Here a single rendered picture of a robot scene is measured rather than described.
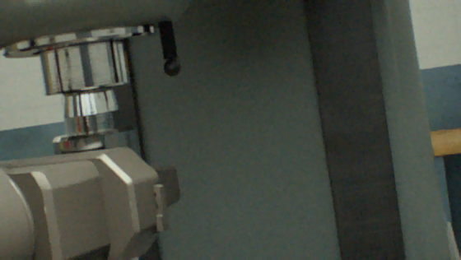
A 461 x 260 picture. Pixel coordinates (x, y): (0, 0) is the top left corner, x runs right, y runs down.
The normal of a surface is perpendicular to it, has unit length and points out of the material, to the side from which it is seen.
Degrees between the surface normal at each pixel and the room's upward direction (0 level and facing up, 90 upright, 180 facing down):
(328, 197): 90
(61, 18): 149
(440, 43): 90
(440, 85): 90
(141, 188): 90
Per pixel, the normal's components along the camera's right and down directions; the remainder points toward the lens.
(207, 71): -0.19, 0.08
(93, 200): 0.87, -0.10
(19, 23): 0.02, 0.87
